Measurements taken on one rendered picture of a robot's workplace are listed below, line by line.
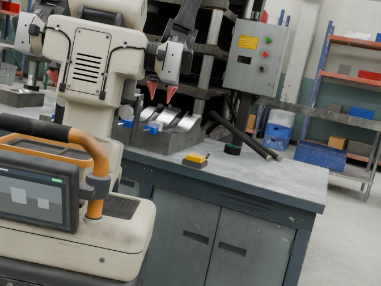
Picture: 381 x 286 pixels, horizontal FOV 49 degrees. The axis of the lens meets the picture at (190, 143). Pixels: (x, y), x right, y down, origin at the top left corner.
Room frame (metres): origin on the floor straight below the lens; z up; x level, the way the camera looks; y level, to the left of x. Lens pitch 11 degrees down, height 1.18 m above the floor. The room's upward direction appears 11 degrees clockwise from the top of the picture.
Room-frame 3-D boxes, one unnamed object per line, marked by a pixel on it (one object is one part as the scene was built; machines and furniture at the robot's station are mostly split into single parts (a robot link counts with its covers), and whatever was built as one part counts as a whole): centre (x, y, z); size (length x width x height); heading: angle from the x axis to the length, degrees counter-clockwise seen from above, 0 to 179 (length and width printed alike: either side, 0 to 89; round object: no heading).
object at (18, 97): (2.14, 0.91, 0.84); 0.20 x 0.15 x 0.07; 163
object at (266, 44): (2.53, -0.28, 0.74); 0.31 x 0.22 x 1.47; 73
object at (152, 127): (1.65, 0.17, 0.89); 0.13 x 0.05 x 0.05; 163
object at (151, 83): (1.70, 0.17, 1.05); 0.07 x 0.07 x 0.09; 73
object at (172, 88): (1.68, 0.13, 1.05); 0.07 x 0.07 x 0.09; 73
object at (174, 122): (1.91, 0.15, 0.92); 0.35 x 0.16 x 0.09; 163
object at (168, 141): (1.92, 0.13, 0.87); 0.50 x 0.26 x 0.14; 163
